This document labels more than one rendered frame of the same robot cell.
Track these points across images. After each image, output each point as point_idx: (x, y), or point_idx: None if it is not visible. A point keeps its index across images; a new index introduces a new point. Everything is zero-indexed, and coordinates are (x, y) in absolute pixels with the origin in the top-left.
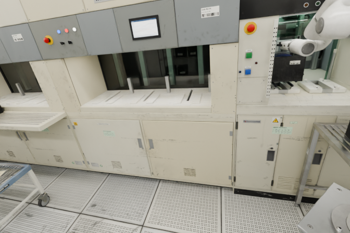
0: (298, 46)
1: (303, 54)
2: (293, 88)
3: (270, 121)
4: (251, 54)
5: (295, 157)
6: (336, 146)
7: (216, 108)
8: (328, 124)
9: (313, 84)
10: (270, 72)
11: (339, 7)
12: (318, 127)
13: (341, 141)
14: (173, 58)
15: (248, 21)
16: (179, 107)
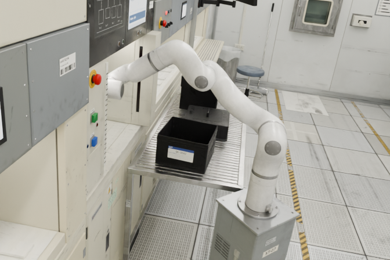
0: (114, 89)
1: (121, 98)
2: None
3: (106, 195)
4: (97, 115)
5: (118, 221)
6: (171, 176)
7: (71, 228)
8: (134, 162)
9: None
10: (105, 130)
11: (208, 68)
12: (138, 169)
13: (166, 170)
14: None
15: (91, 69)
16: None
